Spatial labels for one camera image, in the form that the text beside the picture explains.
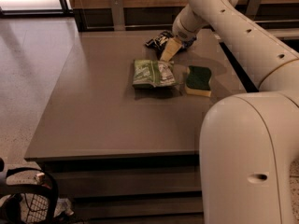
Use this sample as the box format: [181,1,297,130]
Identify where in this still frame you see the left metal bracket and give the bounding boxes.
[109,0,125,31]

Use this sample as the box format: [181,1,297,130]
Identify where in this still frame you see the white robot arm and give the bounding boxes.
[173,0,299,224]

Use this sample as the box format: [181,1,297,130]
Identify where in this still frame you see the right metal bracket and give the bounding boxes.
[245,0,262,17]

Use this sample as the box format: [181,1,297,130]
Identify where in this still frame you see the green chip bag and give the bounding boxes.
[133,60,177,89]

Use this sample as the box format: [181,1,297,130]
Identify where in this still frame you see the green yellow sponge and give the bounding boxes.
[185,65,212,97]

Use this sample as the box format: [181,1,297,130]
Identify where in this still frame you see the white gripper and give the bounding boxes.
[160,11,200,62]

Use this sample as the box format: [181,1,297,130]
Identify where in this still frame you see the blue chip bag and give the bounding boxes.
[145,30,197,51]

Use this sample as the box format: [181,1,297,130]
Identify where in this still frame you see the black wire basket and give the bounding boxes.
[0,159,58,224]

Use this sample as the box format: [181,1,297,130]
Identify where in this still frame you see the grey drawer cabinet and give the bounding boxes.
[25,29,243,224]

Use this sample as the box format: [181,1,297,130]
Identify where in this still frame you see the metal bracket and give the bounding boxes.
[109,0,125,31]
[245,0,262,17]

